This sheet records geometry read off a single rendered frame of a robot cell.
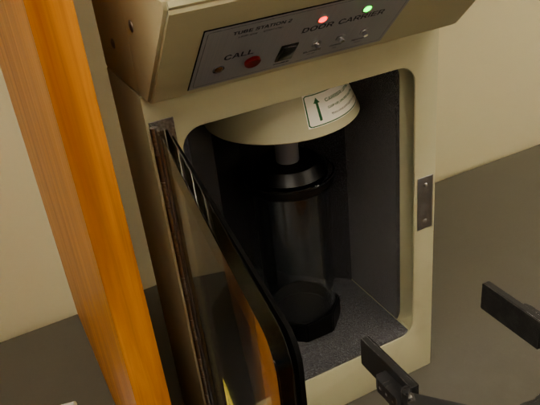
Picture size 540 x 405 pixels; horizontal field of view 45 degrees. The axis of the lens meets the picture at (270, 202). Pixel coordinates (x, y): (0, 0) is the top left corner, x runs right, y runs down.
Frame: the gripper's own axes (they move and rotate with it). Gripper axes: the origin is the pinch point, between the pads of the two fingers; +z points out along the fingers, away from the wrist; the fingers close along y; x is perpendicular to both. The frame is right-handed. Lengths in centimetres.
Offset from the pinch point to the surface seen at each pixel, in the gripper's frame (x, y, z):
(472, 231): 25, -41, 39
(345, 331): 17.9, -3.8, 21.7
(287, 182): -5.3, 1.7, 23.5
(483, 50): 2, -62, 60
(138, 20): -28.8, 17.8, 12.6
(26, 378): 26, 36, 46
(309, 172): -5.7, -1.2, 23.3
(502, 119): 18, -69, 60
